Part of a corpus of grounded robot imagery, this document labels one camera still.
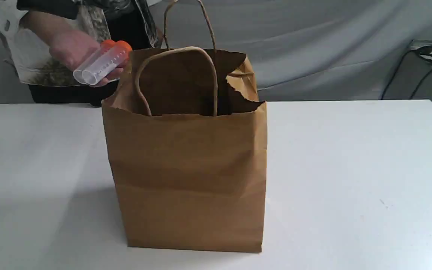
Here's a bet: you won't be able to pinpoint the person's right forearm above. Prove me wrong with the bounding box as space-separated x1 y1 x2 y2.
19 10 71 45

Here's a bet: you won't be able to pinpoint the brown paper bag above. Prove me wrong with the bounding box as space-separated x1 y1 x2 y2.
101 0 268 253

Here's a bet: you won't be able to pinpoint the person's patterned shirt torso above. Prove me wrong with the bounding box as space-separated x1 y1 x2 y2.
0 0 163 107

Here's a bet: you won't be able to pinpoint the person's right hand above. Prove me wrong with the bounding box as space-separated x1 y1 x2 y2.
48 29 129 87

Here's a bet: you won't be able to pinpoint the clear tube orange cap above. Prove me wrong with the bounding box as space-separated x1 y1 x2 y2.
73 39 116 84
82 40 132 86

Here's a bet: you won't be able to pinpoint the black cables on shelf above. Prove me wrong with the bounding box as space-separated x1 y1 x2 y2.
382 42 432 100

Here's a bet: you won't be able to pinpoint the grey backdrop cloth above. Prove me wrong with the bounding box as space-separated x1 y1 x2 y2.
0 0 432 103

